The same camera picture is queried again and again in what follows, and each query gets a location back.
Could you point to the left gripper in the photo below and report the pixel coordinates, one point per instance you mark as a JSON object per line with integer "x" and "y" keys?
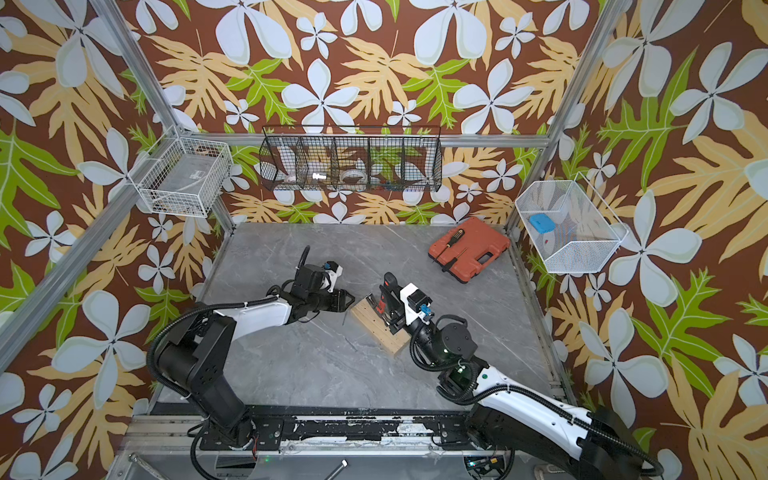
{"x": 340, "y": 302}

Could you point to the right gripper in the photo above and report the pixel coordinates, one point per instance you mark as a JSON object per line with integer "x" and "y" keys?
{"x": 397, "y": 308}

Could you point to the wooden block with nails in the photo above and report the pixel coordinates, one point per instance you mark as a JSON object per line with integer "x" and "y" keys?
{"x": 364, "y": 311}

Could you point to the red black claw hammer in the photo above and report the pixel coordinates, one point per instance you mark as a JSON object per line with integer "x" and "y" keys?
{"x": 379, "y": 304}

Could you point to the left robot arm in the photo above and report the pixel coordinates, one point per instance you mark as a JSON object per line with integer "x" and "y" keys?
{"x": 189, "y": 355}

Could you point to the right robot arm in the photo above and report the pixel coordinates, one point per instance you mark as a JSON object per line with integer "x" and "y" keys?
{"x": 504, "y": 413}

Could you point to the red plastic tool case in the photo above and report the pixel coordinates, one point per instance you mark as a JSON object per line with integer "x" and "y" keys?
{"x": 480, "y": 245}

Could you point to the yellow black screwdriver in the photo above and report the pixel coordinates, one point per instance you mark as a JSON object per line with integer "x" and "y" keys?
{"x": 455, "y": 238}

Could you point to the blue object in basket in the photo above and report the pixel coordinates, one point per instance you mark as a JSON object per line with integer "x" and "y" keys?
{"x": 542, "y": 223}

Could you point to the white mesh basket right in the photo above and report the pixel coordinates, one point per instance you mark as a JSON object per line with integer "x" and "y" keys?
{"x": 588, "y": 232}

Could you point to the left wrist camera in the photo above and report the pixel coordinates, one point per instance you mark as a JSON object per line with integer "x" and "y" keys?
{"x": 332, "y": 271}

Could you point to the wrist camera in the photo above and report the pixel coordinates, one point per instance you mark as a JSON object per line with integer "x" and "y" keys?
{"x": 332, "y": 271}
{"x": 417, "y": 305}

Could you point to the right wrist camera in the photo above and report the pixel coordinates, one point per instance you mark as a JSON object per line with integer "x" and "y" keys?
{"x": 417, "y": 305}

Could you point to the black wire basket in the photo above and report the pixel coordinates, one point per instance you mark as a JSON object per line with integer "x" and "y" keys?
{"x": 354, "y": 158}

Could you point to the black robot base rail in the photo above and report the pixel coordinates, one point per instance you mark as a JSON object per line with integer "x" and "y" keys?
{"x": 284, "y": 430}

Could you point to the white wire basket left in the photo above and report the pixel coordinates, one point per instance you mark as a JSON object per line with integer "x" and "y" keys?
{"x": 181, "y": 174}

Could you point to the aluminium frame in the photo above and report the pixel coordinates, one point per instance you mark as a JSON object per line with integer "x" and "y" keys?
{"x": 105, "y": 115}

